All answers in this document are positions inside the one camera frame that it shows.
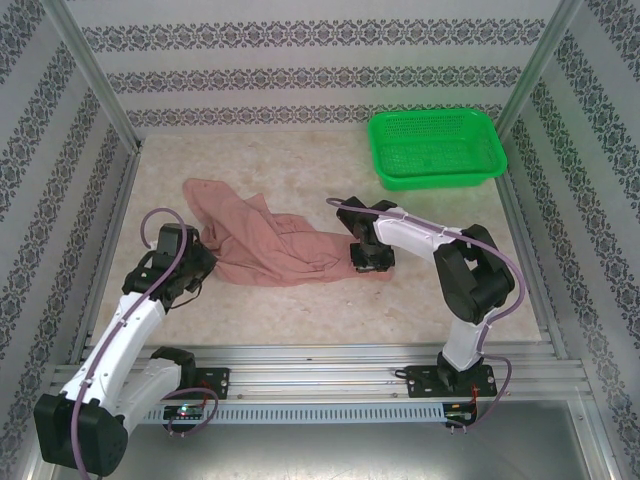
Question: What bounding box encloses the pink t-shirt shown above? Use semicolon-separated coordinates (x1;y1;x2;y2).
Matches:
181;177;396;289

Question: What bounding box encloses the green plastic mesh basket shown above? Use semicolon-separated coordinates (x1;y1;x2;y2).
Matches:
367;108;509;193

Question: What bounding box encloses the small controller circuit board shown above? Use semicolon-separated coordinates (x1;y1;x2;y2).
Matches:
162;404;209;420
444;402;479;426

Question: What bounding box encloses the brushed metal panel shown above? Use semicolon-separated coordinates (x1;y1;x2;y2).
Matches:
29;419;616;480

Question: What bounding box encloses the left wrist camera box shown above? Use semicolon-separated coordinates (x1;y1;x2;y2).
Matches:
152;223;187;257

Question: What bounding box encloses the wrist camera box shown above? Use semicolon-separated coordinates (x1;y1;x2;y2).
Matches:
335;196;374;226
152;223;187;257

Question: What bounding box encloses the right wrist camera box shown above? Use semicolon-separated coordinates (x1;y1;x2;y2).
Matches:
335;196;374;226

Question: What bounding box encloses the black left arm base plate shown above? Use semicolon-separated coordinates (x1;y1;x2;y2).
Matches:
189;367;231;401

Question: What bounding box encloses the aluminium mounting rail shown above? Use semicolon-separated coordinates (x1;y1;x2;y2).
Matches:
47;342;594;404

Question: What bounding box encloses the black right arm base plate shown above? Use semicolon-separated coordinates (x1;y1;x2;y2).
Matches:
407;363;499;400

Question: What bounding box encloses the grey slotted cable duct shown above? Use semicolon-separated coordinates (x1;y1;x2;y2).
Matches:
144;402;446;425

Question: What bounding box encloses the aluminium corner post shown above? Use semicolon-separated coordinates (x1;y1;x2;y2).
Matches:
42;0;144;151
493;0;587;136

